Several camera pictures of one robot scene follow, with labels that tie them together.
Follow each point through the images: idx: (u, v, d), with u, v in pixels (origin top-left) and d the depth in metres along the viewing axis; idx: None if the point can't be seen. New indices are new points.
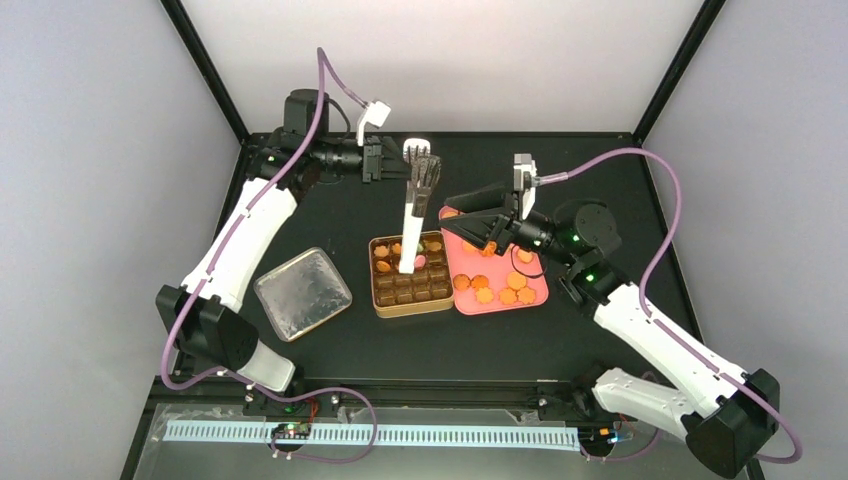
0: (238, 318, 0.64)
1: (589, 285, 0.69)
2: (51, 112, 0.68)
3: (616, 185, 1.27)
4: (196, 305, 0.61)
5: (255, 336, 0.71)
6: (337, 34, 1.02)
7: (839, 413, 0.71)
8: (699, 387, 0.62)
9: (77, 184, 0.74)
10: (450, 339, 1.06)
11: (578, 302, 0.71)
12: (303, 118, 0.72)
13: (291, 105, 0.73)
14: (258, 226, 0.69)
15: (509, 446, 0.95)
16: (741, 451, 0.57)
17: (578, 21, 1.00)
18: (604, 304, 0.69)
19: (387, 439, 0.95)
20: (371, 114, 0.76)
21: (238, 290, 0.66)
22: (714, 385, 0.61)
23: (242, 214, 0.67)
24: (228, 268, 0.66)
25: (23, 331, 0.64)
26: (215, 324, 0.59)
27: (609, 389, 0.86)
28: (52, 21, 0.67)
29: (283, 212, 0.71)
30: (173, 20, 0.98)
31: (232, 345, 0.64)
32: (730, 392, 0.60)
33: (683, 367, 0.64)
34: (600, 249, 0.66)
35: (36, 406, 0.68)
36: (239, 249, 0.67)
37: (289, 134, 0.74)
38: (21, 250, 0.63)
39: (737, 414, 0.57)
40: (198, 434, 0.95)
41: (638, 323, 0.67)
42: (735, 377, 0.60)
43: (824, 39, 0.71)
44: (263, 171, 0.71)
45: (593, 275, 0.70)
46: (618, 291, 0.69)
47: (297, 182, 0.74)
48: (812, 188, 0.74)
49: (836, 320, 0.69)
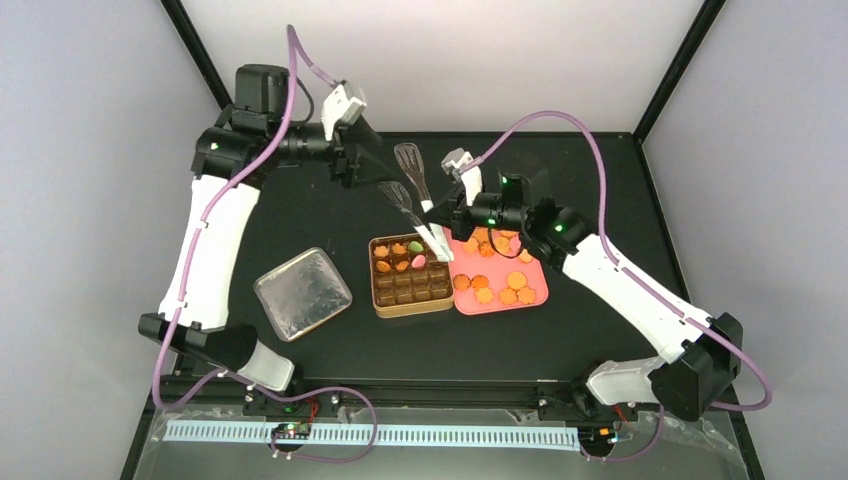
0: (226, 331, 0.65)
1: (558, 236, 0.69)
2: (52, 108, 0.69)
3: (616, 184, 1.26)
4: (177, 334, 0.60)
5: (249, 328, 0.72)
6: (335, 32, 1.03)
7: (841, 413, 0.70)
8: (667, 333, 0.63)
9: (75, 180, 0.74)
10: (450, 338, 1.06)
11: (548, 255, 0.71)
12: (257, 91, 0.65)
13: (244, 79, 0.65)
14: (221, 231, 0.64)
15: (509, 446, 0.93)
16: (704, 393, 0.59)
17: (576, 20, 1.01)
18: (574, 254, 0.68)
19: (387, 439, 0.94)
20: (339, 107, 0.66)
21: (222, 306, 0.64)
22: (679, 331, 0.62)
23: (199, 228, 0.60)
24: (199, 286, 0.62)
25: (21, 332, 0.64)
26: (205, 350, 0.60)
27: (599, 378, 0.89)
28: (51, 21, 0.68)
29: (246, 203, 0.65)
30: (175, 23, 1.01)
31: (227, 354, 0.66)
32: (695, 337, 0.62)
33: (649, 313, 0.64)
34: (528, 179, 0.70)
35: (34, 403, 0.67)
36: (208, 262, 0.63)
37: (243, 112, 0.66)
38: (19, 250, 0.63)
39: (701, 358, 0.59)
40: (198, 434, 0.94)
41: (605, 273, 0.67)
42: (699, 322, 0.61)
43: (821, 38, 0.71)
44: (212, 163, 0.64)
45: (562, 226, 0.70)
46: (586, 242, 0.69)
47: (250, 167, 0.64)
48: (810, 188, 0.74)
49: (836, 318, 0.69)
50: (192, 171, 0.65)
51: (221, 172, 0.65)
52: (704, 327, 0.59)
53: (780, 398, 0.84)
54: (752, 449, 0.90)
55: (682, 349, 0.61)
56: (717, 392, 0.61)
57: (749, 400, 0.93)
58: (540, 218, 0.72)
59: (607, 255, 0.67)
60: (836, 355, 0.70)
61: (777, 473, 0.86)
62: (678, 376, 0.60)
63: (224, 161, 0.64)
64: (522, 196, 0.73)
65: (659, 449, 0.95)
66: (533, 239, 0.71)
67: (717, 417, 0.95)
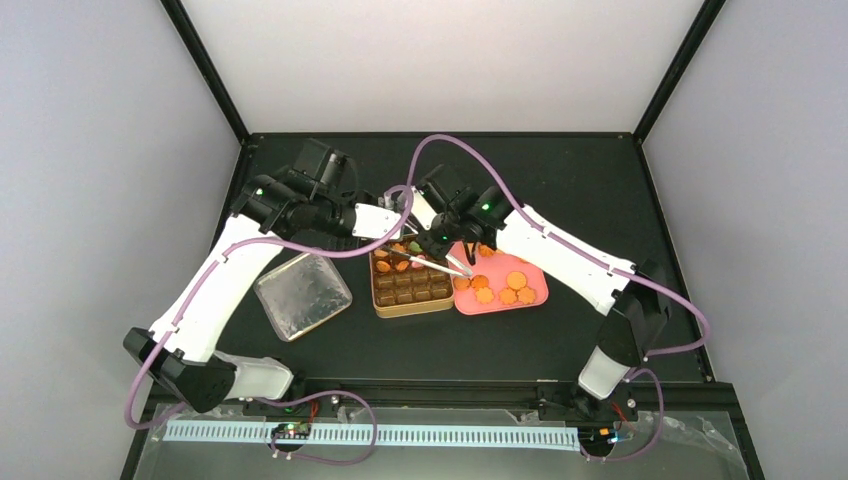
0: (203, 370, 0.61)
1: (484, 213, 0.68)
2: (52, 110, 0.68)
3: (616, 184, 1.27)
4: (157, 359, 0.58)
5: (231, 374, 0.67)
6: (335, 31, 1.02)
7: (839, 414, 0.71)
8: (597, 288, 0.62)
9: (76, 181, 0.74)
10: (450, 338, 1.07)
11: (480, 235, 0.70)
12: (318, 161, 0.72)
13: (310, 149, 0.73)
14: (238, 268, 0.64)
15: (508, 447, 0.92)
16: (641, 338, 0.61)
17: (577, 20, 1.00)
18: (502, 230, 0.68)
19: (388, 439, 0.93)
20: (388, 223, 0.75)
21: (210, 341, 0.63)
22: (609, 282, 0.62)
23: (217, 261, 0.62)
24: (198, 317, 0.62)
25: (20, 330, 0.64)
26: (176, 382, 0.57)
27: (587, 377, 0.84)
28: (53, 22, 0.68)
29: (268, 254, 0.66)
30: (174, 21, 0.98)
31: (199, 393, 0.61)
32: (622, 285, 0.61)
33: (581, 273, 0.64)
34: (433, 180, 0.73)
35: (34, 403, 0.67)
36: (213, 297, 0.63)
37: (297, 174, 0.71)
38: (16, 250, 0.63)
39: (631, 304, 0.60)
40: (198, 434, 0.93)
41: (533, 242, 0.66)
42: (625, 270, 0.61)
43: (822, 37, 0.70)
44: (252, 205, 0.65)
45: (488, 204, 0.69)
46: (511, 217, 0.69)
47: (285, 218, 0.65)
48: (808, 188, 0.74)
49: (838, 319, 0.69)
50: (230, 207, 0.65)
51: (258, 217, 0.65)
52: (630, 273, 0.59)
53: (779, 399, 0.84)
54: (752, 449, 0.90)
55: (613, 299, 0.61)
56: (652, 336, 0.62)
57: (748, 400, 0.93)
58: (464, 203, 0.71)
59: (530, 224, 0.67)
60: (835, 355, 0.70)
61: (775, 473, 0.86)
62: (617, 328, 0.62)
63: (263, 207, 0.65)
64: (438, 203, 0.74)
65: (659, 448, 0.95)
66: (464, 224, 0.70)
67: (718, 417, 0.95)
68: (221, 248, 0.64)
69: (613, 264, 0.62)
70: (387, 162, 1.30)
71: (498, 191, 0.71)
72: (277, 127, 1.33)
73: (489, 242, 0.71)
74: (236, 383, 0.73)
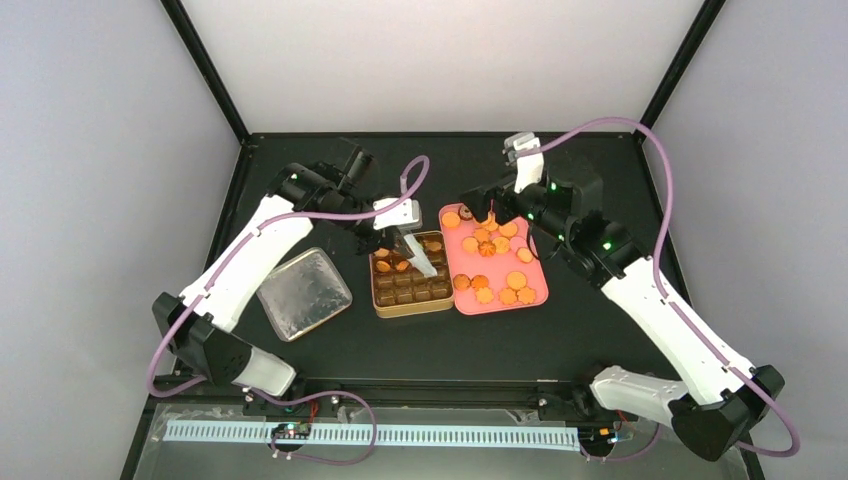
0: (229, 340, 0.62)
1: (607, 254, 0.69)
2: (52, 107, 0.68)
3: (616, 185, 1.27)
4: (186, 322, 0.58)
5: (247, 351, 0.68)
6: (334, 30, 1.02)
7: (838, 414, 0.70)
8: (704, 377, 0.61)
9: (77, 180, 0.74)
10: (450, 338, 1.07)
11: (590, 270, 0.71)
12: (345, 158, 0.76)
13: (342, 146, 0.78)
14: (269, 242, 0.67)
15: (509, 447, 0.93)
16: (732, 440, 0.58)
17: (576, 20, 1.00)
18: (620, 277, 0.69)
19: (388, 439, 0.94)
20: (403, 219, 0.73)
21: (237, 311, 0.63)
22: (720, 377, 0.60)
23: (251, 233, 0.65)
24: (229, 285, 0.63)
25: (20, 329, 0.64)
26: (203, 345, 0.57)
27: (605, 384, 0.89)
28: (53, 22, 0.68)
29: (300, 232, 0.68)
30: (174, 21, 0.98)
31: (219, 362, 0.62)
32: (735, 386, 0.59)
33: (689, 351, 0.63)
34: (583, 190, 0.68)
35: (32, 401, 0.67)
36: (243, 268, 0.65)
37: (327, 167, 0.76)
38: (16, 246, 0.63)
39: (738, 409, 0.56)
40: (198, 434, 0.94)
41: (650, 302, 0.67)
42: (743, 372, 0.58)
43: (823, 36, 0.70)
44: (285, 189, 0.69)
45: (610, 244, 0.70)
46: (633, 265, 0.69)
47: (315, 203, 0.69)
48: (811, 187, 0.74)
49: (834, 318, 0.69)
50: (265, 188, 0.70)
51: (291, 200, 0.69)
52: (748, 378, 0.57)
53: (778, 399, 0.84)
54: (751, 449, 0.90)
55: (720, 397, 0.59)
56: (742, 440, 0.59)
57: None
58: (586, 230, 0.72)
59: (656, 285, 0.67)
60: (834, 355, 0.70)
61: (775, 474, 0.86)
62: (706, 421, 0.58)
63: (294, 190, 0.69)
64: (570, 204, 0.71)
65: (659, 449, 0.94)
66: (576, 254, 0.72)
67: None
68: (255, 224, 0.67)
69: (731, 361, 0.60)
70: (386, 163, 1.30)
71: (626, 230, 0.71)
72: (277, 127, 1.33)
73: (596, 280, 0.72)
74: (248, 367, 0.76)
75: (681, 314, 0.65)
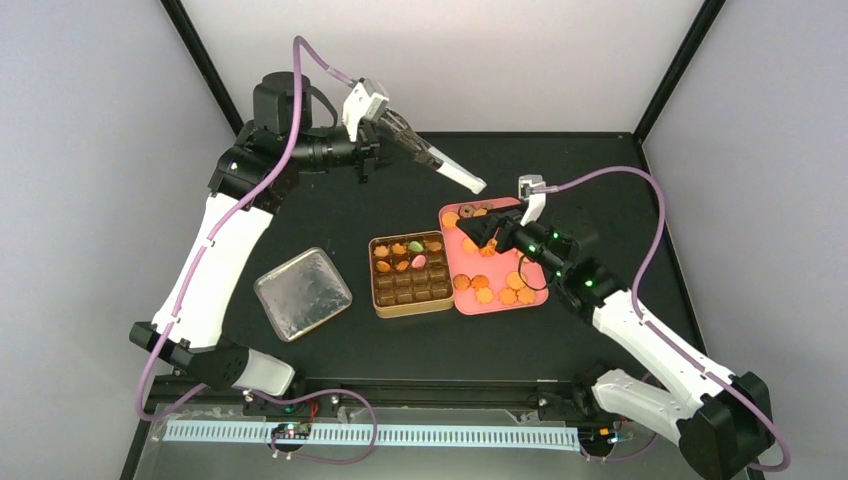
0: (214, 354, 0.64)
1: (589, 291, 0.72)
2: (53, 110, 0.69)
3: (616, 184, 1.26)
4: (164, 349, 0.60)
5: (242, 351, 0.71)
6: (334, 31, 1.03)
7: (839, 416, 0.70)
8: (686, 387, 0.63)
9: (79, 182, 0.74)
10: (450, 339, 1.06)
11: (578, 307, 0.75)
12: (275, 112, 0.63)
13: (257, 95, 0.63)
14: (228, 248, 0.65)
15: (508, 446, 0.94)
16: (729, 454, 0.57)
17: (576, 22, 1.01)
18: (601, 306, 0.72)
19: (388, 439, 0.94)
20: (362, 104, 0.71)
21: (216, 324, 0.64)
22: (699, 384, 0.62)
23: (205, 245, 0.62)
24: (196, 302, 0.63)
25: (24, 329, 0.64)
26: (188, 369, 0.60)
27: (607, 388, 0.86)
28: (54, 25, 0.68)
29: (258, 225, 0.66)
30: (174, 22, 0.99)
31: (216, 373, 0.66)
32: (715, 392, 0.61)
33: (669, 367, 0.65)
34: (577, 241, 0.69)
35: (35, 401, 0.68)
36: (208, 281, 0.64)
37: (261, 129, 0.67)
38: (21, 247, 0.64)
39: (720, 413, 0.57)
40: (198, 434, 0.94)
41: (630, 325, 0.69)
42: (720, 377, 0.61)
43: (819, 39, 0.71)
44: (229, 182, 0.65)
45: (591, 281, 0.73)
46: (615, 296, 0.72)
47: (269, 191, 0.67)
48: (808, 189, 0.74)
49: (832, 320, 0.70)
50: (209, 187, 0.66)
51: (238, 194, 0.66)
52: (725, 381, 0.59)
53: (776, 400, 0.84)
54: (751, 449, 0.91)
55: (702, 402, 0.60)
56: (743, 457, 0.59)
57: None
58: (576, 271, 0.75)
59: (632, 307, 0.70)
60: (832, 356, 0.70)
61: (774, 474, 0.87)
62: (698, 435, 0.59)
63: (240, 182, 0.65)
64: (568, 254, 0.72)
65: (659, 450, 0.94)
66: (565, 292, 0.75)
67: None
68: (205, 233, 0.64)
69: (707, 368, 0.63)
70: None
71: (605, 268, 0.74)
72: None
73: (583, 314, 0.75)
74: (247, 370, 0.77)
75: (659, 333, 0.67)
